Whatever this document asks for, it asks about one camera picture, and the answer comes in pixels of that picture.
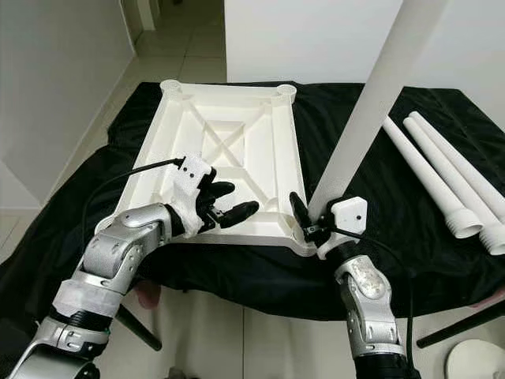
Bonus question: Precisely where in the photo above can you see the black cloth table cover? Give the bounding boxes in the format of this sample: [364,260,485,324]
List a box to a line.
[0,81,505,379]

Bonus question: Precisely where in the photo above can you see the white round stool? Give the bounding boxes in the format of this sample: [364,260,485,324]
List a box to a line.
[446,340,505,379]

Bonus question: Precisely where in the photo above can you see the black metal table leg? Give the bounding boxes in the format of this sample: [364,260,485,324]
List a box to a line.
[117,304,163,352]
[417,302,505,350]

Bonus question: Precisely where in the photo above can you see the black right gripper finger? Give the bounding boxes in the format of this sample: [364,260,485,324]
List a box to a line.
[288,191,313,231]

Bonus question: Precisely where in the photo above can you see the white plastic table leg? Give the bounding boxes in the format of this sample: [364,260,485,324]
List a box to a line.
[383,117,484,240]
[308,0,452,222]
[410,111,505,208]
[404,115,505,257]

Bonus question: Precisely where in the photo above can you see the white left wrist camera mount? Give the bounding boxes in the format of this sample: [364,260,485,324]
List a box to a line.
[172,156,218,234]

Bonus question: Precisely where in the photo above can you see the white plastic children table top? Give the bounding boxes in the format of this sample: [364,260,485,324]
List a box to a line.
[99,78,321,258]

